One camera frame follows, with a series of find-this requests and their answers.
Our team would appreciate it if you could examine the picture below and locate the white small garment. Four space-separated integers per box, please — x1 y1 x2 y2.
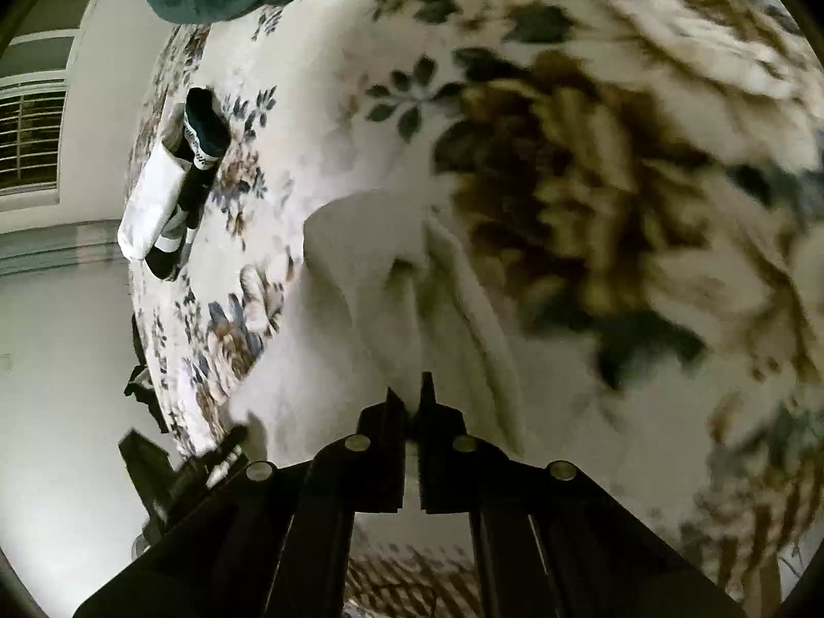
222 191 528 465

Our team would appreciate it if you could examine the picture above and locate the beige folded sock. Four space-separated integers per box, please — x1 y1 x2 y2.
117 140 192 262

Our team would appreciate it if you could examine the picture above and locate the dark striped sock pile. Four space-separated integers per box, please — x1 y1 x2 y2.
145 87 230 281

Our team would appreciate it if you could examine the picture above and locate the barred window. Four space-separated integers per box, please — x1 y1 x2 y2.
0 80 67 195

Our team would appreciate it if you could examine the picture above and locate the floral bed blanket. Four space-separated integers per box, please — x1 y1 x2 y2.
130 0 822 600

